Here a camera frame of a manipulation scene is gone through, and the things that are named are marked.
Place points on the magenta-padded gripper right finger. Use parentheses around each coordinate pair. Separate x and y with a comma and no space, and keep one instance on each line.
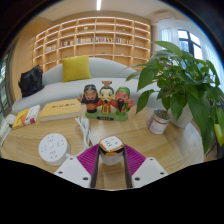
(149,170)

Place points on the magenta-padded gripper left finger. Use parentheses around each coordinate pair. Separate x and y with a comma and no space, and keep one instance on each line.
(72,170)

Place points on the white cube charger gold band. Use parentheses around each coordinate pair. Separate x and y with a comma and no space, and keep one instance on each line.
(111,150)

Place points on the white round power strip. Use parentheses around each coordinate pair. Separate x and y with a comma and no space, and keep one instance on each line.
(54,149)

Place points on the small white pink-labelled pot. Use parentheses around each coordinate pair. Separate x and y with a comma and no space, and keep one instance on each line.
(158,123)

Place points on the large yellow book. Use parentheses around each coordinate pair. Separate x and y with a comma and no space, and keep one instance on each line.
(60,109)

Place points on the yellow and white book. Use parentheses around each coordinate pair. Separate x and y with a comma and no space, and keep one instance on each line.
(26,116)

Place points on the three-figure cartoon figurine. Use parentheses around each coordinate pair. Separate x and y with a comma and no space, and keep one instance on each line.
(106,100)

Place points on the open illustrated book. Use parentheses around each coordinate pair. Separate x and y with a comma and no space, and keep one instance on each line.
(6,128)

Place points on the grey curved sofa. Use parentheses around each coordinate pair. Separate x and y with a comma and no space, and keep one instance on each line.
(56,91)

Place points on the green potted plant white pot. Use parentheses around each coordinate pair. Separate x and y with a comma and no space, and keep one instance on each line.
(180,83)

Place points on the black bag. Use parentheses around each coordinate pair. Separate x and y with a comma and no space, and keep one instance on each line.
(30,81)

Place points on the yellow cushion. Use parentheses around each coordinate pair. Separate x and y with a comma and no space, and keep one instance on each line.
(76,68)

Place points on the white sheer curtain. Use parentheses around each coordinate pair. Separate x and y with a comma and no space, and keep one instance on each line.
(213,56)
(170,35)

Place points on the black-framed window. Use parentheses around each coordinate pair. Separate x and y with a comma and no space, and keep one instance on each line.
(188,41)

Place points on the white air conditioner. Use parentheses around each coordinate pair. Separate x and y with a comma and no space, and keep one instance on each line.
(165,16)

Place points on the long ceiling light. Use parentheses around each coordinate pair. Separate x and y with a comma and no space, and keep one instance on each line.
(99,4)

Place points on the glass door dark frame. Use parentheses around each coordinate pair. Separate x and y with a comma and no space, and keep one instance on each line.
(4,86)

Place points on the wooden wall shelf unit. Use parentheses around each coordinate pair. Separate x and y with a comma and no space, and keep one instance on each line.
(90,40)

